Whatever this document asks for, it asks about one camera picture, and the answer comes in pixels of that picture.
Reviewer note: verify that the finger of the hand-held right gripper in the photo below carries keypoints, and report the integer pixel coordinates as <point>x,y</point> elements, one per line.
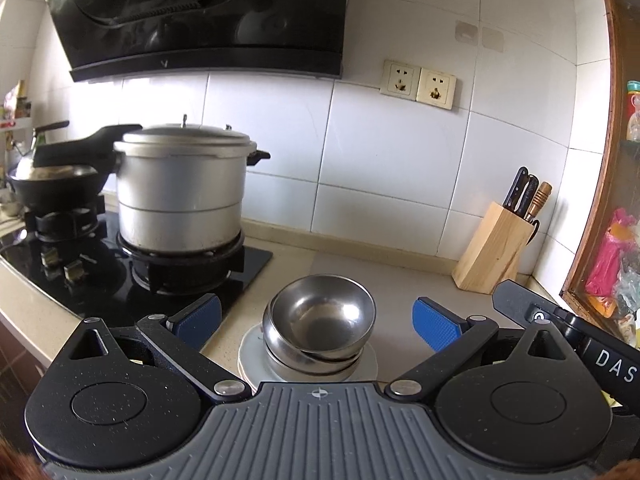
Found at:
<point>515,300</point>

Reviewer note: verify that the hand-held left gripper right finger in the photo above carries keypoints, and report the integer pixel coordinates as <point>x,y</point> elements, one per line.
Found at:
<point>436,329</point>

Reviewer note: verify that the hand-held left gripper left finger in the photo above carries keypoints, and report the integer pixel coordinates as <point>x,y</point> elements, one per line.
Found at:
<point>200,321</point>

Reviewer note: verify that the white floral plate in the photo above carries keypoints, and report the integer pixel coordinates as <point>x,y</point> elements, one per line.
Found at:
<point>250,360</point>

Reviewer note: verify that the wooden knife block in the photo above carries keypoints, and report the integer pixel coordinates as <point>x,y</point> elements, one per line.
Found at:
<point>492,250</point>

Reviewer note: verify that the grey counter mat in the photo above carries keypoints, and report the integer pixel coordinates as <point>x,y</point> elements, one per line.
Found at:
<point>400,270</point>

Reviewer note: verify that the clear plastic bag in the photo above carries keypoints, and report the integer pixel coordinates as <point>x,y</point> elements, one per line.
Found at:
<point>629,285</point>

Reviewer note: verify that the pink plastic bag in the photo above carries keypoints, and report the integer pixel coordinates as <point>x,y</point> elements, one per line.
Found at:
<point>607,255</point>

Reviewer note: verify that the black gas stove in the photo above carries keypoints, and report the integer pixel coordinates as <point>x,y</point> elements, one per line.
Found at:
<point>100,282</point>

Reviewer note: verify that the aluminium pressure cooker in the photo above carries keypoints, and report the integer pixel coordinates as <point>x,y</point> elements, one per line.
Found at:
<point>180,190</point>

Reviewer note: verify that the stove knob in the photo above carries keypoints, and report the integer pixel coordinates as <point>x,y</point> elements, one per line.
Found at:
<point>50,257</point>
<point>75,270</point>

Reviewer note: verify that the brown cabinet front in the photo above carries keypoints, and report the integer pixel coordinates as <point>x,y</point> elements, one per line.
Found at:
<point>15,370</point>

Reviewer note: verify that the black wok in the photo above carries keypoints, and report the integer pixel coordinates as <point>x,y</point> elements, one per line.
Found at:
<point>55,185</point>

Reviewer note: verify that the small bottle with green cap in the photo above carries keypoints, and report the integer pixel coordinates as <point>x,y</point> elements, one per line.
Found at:
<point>633,115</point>

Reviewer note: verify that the condiment bottles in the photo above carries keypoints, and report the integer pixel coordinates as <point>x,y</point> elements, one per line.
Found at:
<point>17,105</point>

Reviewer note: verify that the black range hood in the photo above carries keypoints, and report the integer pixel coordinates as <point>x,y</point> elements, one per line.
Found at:
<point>200,10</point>

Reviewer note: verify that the wooden window frame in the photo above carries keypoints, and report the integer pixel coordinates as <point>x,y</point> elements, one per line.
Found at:
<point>595,200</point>

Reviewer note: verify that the cream wall socket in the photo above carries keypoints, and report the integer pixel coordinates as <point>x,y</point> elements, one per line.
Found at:
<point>400,80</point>
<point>436,89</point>

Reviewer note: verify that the clear adhesive wall hook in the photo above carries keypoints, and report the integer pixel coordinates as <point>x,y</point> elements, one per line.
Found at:
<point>466,31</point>
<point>492,39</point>

